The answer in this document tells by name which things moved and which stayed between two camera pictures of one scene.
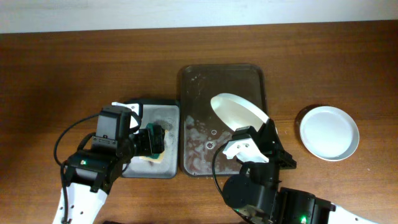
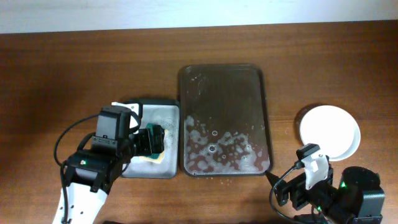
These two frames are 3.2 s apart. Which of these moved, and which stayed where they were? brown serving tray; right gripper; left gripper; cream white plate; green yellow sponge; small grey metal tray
Moved: right gripper; cream white plate
Stayed: brown serving tray; left gripper; small grey metal tray; green yellow sponge
